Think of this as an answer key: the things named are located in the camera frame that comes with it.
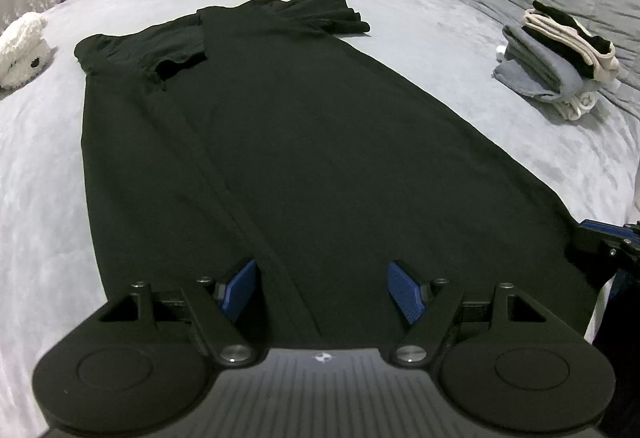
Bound black t-shirt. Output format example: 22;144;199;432
75;0;598;347

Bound black garment on pile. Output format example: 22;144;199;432
525;0;620;70

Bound cream folded garment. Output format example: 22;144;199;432
496;1;620;121

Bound grey cloth at right edge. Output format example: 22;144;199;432
494;25;604;103

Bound white plush dog toy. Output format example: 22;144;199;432
0;12;53;90

